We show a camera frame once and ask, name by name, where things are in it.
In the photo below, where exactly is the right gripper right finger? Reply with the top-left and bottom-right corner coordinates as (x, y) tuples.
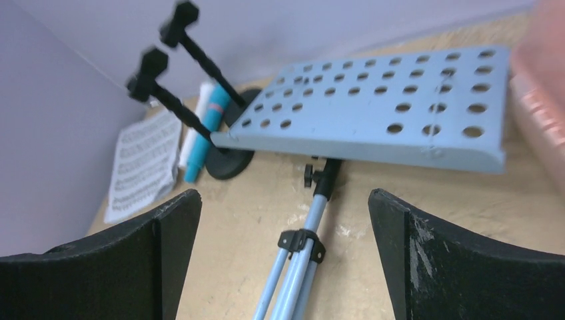
(368, 189), (564, 319)

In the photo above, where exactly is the light blue music stand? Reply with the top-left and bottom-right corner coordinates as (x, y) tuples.
(211, 45), (510, 319)

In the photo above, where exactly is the blue toy microphone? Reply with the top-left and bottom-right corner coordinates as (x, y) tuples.
(183, 85), (233, 184)

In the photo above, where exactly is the black mic stand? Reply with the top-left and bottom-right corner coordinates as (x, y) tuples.
(126, 46), (254, 183)
(159, 1), (261, 127)

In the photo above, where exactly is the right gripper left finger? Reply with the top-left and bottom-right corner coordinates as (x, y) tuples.
(1, 189), (202, 319)

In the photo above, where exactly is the pink plastic storage box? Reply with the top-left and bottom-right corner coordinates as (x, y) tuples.
(510, 1), (564, 194)

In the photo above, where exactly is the sheet music page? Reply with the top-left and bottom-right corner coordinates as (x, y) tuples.
(103, 109), (183, 224)

